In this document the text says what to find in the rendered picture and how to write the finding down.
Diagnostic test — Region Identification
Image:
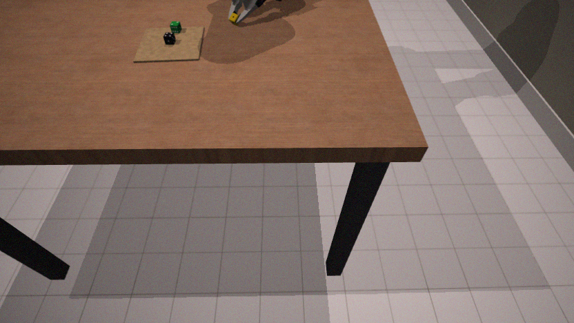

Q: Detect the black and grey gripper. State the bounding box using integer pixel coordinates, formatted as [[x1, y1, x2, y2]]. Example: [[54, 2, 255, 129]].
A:
[[228, 0, 266, 24]]

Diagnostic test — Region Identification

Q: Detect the tan square mat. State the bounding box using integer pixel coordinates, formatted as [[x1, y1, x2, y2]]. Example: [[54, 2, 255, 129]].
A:
[[133, 26, 204, 63]]

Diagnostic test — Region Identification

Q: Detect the black die with white pips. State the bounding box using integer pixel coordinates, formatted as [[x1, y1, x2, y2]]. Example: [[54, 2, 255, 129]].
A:
[[164, 32, 176, 45]]

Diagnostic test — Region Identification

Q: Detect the green die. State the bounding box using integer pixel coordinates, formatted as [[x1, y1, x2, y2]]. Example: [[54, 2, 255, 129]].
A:
[[170, 21, 181, 33]]

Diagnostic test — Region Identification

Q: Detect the yellow die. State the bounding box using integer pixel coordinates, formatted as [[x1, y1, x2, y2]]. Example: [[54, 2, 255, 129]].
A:
[[229, 13, 239, 26]]

